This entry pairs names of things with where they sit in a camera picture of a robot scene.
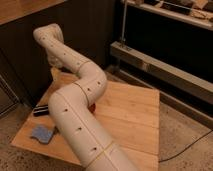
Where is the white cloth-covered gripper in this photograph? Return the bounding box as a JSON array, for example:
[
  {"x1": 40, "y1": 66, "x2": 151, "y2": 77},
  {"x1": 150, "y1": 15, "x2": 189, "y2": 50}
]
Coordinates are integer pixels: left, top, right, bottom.
[{"x1": 47, "y1": 51, "x2": 69, "y2": 73}]

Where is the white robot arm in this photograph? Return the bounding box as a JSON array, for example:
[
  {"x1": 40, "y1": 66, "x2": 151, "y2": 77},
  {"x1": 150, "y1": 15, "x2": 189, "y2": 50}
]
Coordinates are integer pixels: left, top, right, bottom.
[{"x1": 33, "y1": 24, "x2": 139, "y2": 171}]

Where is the orange ceramic bowl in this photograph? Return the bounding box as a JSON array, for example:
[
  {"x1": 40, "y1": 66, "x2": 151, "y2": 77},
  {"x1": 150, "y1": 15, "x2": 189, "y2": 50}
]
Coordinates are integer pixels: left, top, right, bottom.
[{"x1": 88, "y1": 103, "x2": 96, "y2": 113}]

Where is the black rectangular brush block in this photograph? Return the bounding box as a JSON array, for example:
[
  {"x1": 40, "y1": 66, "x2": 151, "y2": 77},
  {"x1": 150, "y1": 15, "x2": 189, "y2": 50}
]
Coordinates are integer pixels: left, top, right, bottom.
[{"x1": 33, "y1": 105, "x2": 49, "y2": 117}]

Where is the blue cloth piece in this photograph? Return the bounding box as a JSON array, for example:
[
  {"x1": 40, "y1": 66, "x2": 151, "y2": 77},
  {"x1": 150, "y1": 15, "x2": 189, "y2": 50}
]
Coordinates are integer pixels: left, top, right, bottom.
[{"x1": 30, "y1": 125, "x2": 53, "y2": 144}]

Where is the vertical metal pole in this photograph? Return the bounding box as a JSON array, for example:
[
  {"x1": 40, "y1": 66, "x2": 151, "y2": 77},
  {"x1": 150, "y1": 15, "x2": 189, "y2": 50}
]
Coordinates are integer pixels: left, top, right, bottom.
[{"x1": 121, "y1": 0, "x2": 128, "y2": 46}]

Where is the upper metal shelf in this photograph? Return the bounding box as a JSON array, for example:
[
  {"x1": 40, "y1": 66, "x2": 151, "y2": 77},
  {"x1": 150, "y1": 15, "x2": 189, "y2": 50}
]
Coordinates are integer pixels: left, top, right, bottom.
[{"x1": 121, "y1": 0, "x2": 213, "y2": 31}]

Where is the grey metal rail beam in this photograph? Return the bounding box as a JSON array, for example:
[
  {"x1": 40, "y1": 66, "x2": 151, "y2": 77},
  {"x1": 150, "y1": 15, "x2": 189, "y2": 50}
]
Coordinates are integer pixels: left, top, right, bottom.
[{"x1": 110, "y1": 42, "x2": 213, "y2": 104}]

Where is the black floor cable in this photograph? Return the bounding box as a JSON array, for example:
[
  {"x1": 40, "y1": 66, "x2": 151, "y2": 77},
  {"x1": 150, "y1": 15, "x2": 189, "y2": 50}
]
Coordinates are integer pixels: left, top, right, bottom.
[{"x1": 158, "y1": 129, "x2": 213, "y2": 164}]

